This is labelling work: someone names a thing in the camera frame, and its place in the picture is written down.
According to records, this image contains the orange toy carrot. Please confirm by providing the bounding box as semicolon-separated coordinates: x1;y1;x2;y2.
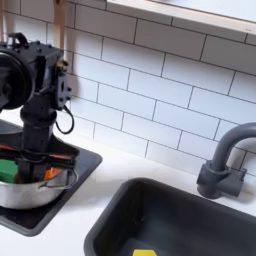
43;153;73;182

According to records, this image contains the green toy block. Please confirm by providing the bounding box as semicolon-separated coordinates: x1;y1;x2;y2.
0;158;19;184

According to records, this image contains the steel pot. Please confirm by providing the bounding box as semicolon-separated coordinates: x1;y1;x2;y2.
0;156;80;211

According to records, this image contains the black stove top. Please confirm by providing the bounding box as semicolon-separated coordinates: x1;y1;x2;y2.
0;119;104;238

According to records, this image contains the wooden spoon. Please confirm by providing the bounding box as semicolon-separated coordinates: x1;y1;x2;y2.
52;0;69;66

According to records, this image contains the yellow toy block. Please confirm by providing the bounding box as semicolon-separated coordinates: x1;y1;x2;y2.
132;248;158;256

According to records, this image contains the dark grey sink basin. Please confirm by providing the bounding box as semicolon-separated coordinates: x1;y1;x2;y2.
83;177;256;256

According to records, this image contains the dark grey tap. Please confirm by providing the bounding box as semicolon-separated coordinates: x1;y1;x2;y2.
195;121;256;200

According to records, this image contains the light wooden shelf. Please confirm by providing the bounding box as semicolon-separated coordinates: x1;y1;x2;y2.
105;0;256;44

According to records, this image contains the thin black cable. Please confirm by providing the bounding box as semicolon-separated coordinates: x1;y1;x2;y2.
54;104;75;136

